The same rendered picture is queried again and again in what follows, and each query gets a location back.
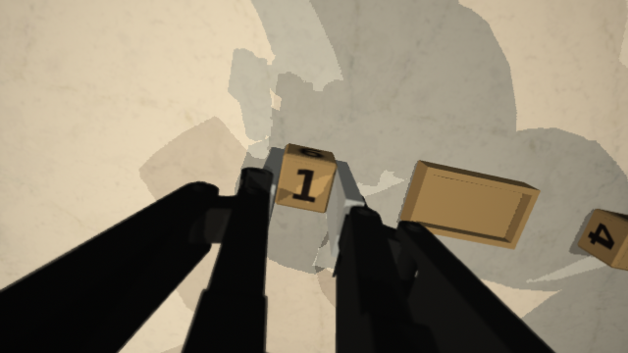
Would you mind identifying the brown rectangular tray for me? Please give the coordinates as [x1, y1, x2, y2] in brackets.
[400, 160, 541, 249]

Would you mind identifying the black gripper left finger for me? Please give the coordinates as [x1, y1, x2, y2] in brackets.
[0, 147, 286, 353]

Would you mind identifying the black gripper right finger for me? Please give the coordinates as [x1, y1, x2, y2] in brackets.
[326, 160, 555, 353]

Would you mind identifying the tan cube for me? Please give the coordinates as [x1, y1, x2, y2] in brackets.
[275, 143, 338, 214]
[578, 209, 628, 271]

